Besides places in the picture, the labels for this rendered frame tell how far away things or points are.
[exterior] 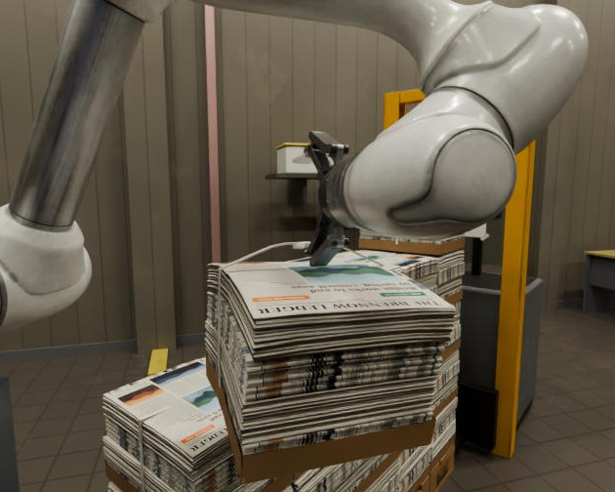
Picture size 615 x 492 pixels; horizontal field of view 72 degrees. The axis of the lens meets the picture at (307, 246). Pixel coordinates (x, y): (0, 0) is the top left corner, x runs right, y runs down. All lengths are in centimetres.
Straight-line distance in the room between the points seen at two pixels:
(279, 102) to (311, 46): 56
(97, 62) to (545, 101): 61
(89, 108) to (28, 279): 30
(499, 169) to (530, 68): 13
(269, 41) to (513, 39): 357
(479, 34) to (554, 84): 8
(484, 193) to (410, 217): 6
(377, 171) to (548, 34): 21
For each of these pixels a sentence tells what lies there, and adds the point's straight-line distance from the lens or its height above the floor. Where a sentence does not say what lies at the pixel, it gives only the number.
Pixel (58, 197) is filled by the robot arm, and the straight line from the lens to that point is 81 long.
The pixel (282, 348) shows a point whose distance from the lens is 51.
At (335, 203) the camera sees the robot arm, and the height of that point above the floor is 130.
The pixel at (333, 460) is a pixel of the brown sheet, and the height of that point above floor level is 96.
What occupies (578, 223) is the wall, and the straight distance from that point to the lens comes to 564.
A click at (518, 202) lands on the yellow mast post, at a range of 218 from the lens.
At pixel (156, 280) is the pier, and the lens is 361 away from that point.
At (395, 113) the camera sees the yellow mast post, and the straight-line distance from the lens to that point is 244.
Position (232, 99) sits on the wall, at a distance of 379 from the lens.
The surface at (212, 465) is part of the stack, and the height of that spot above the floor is 78.
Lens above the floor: 132
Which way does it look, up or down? 7 degrees down
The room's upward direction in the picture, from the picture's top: straight up
